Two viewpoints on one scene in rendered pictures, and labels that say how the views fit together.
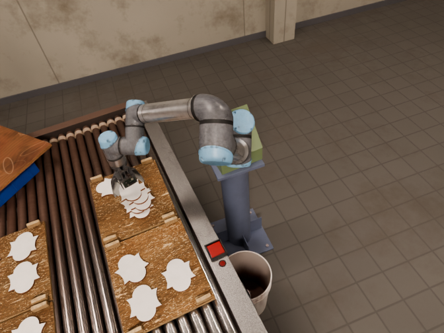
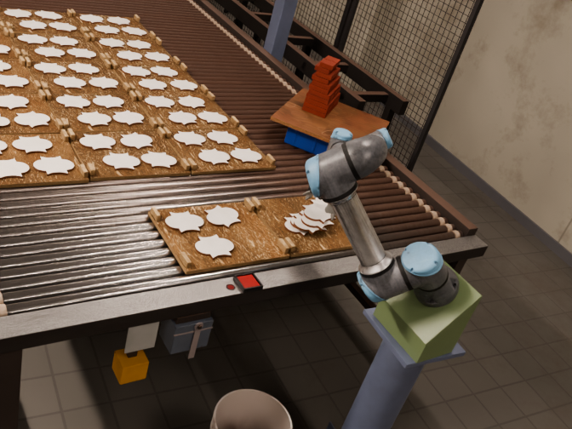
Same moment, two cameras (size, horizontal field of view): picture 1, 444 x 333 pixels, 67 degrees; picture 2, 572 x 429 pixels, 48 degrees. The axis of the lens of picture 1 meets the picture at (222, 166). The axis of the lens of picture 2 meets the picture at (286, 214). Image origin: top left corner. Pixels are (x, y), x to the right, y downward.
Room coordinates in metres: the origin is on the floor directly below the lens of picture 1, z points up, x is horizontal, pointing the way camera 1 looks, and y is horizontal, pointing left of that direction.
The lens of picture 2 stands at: (0.14, -1.54, 2.26)
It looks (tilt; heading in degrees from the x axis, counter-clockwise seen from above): 31 degrees down; 69
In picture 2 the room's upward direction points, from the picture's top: 17 degrees clockwise
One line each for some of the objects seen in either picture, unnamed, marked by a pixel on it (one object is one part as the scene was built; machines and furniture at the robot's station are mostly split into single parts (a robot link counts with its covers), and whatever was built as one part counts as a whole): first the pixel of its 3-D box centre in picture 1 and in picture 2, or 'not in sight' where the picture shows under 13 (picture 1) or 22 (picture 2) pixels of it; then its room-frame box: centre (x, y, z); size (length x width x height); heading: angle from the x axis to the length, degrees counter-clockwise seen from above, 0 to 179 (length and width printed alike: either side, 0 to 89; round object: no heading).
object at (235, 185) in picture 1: (236, 201); (374, 411); (1.31, -0.07, 0.43); 0.38 x 0.38 x 0.87; 15
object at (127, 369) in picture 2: not in sight; (133, 347); (0.36, -0.07, 0.74); 0.09 x 0.08 x 0.24; 20
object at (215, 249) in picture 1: (215, 250); (248, 282); (0.71, 0.07, 0.92); 0.06 x 0.06 x 0.01; 20
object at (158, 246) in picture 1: (156, 272); (219, 234); (0.64, 0.32, 0.93); 0.41 x 0.35 x 0.02; 19
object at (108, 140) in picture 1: (111, 145); (339, 145); (1.03, 0.44, 1.30); 0.09 x 0.08 x 0.11; 79
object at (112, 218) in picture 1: (131, 199); (311, 223); (1.04, 0.46, 0.93); 0.41 x 0.35 x 0.02; 18
